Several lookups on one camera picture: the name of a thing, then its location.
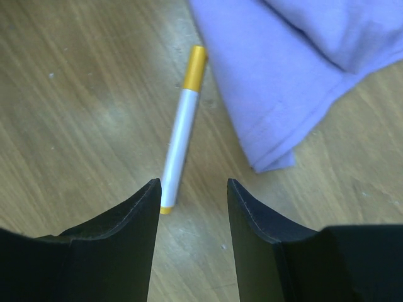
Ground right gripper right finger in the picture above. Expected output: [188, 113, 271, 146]
[227, 179, 402, 301]

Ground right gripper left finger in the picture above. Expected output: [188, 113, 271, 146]
[1, 179, 161, 301]

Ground yellow capped white marker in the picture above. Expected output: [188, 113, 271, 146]
[160, 45, 207, 215]

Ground purple cloth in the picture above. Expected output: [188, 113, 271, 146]
[189, 1, 402, 173]

